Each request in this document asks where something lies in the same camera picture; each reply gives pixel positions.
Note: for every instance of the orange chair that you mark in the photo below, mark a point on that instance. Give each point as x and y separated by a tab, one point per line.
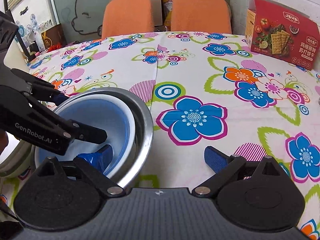
211	16
122	17

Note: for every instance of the yellow snack bag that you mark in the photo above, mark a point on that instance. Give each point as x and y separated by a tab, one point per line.
167	8

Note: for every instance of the red cracker box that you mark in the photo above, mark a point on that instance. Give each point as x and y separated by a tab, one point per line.
278	31

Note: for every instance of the left orange chair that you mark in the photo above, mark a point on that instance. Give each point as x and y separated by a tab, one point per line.
122	17

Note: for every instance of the frosted glass door with cat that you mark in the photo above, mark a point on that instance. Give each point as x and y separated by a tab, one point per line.
81	20

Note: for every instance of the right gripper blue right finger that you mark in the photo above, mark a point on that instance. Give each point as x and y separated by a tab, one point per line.
215	159

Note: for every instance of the white gold-rimmed deep plate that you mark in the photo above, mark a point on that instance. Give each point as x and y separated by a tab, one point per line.
15	157

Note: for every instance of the white ceramic bowl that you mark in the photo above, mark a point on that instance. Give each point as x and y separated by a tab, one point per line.
131	129

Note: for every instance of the translucent blue plastic bowl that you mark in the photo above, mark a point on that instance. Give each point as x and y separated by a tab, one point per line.
110	119

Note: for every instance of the person's left hand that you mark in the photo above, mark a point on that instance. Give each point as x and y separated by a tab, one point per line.
3	140

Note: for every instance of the floral tablecloth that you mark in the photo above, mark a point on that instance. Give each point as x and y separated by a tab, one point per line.
202	90

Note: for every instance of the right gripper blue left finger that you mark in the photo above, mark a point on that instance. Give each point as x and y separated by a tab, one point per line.
100	159

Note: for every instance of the right orange chair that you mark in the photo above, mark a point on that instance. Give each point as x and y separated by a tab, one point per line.
211	16

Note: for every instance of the stainless steel bowl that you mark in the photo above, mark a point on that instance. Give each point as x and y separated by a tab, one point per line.
129	127

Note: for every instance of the cream thermos jug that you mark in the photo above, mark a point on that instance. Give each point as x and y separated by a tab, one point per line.
14	58

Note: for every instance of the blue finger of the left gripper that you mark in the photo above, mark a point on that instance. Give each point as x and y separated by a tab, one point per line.
87	133
39	89

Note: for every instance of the brown gift bag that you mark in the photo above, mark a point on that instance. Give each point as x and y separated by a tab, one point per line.
53	36

